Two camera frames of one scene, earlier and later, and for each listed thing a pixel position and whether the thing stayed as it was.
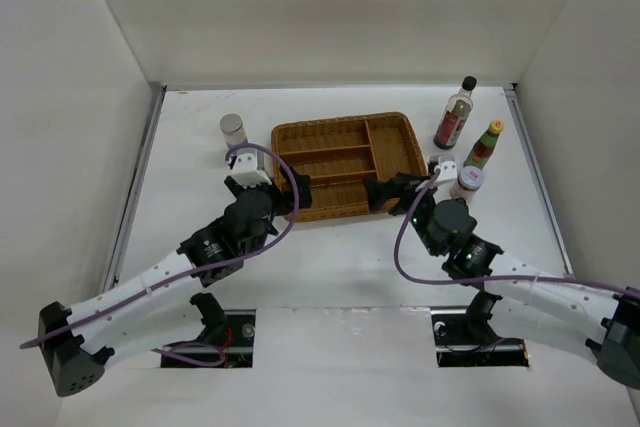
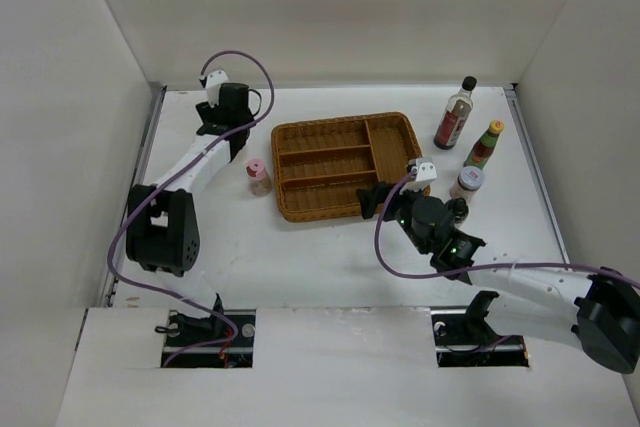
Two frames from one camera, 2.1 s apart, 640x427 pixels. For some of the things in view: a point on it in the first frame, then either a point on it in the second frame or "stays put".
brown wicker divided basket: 338,155 stays put
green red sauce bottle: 483,149 stays put
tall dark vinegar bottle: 453,121 stays put
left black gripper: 283,200 -> 209,112
